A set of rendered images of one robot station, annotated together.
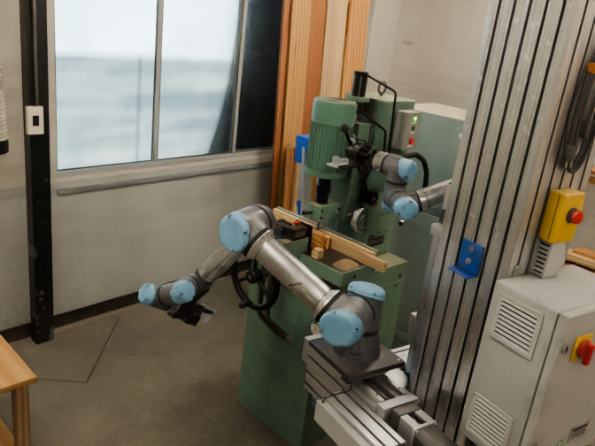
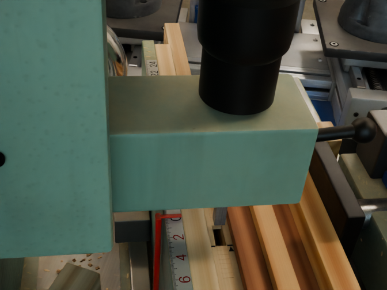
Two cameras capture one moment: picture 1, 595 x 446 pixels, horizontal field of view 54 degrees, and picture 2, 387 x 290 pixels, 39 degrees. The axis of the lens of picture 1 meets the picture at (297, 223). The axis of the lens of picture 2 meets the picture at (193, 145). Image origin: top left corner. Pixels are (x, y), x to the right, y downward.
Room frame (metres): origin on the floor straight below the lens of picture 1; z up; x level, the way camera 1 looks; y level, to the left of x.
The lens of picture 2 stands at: (2.65, 0.07, 1.28)
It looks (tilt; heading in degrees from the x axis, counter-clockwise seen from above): 39 degrees down; 216
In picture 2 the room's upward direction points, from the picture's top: 5 degrees clockwise
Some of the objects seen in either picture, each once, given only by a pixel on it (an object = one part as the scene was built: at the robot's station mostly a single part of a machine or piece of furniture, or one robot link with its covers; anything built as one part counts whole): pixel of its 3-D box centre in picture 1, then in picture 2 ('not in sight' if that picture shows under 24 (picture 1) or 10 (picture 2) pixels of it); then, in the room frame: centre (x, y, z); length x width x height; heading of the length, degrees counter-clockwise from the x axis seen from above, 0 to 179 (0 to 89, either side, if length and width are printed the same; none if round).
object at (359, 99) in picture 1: (359, 92); not in sight; (2.48, -0.19, 1.54); 0.08 x 0.08 x 0.17; 47
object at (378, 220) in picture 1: (375, 219); not in sight; (2.41, -0.33, 1.02); 0.09 x 0.07 x 0.12; 47
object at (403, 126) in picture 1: (406, 129); not in sight; (2.51, -0.41, 1.40); 0.10 x 0.06 x 0.16; 137
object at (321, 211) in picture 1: (323, 211); (201, 147); (2.39, -0.11, 1.03); 0.14 x 0.07 x 0.09; 137
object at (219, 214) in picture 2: not in sight; (222, 199); (2.38, -0.09, 0.97); 0.01 x 0.01 x 0.05; 47
